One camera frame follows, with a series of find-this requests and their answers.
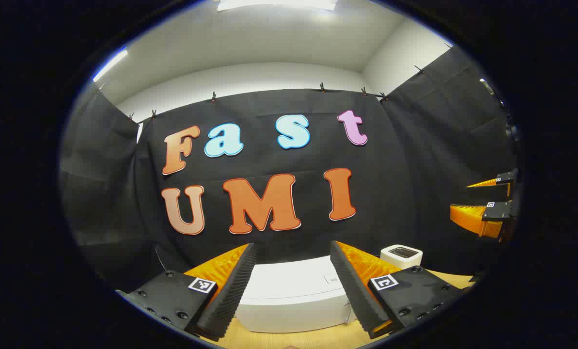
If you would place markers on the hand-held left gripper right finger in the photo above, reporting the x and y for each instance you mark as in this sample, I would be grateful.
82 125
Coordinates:
354 291

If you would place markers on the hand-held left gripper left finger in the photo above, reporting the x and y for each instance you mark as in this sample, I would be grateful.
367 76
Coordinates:
235 291

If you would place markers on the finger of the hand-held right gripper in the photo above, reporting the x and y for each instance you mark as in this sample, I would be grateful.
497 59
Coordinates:
497 212
504 177

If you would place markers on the ceiling light strip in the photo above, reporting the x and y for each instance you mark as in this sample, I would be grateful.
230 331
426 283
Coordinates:
109 65

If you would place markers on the white toaster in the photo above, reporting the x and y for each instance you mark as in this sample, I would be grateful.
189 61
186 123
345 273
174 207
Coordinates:
401 259

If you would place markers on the ceiling light panel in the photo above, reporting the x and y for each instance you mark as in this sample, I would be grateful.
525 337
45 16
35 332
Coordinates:
276 4

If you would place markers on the white microwave oven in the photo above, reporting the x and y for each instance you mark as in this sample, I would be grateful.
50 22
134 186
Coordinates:
293 300

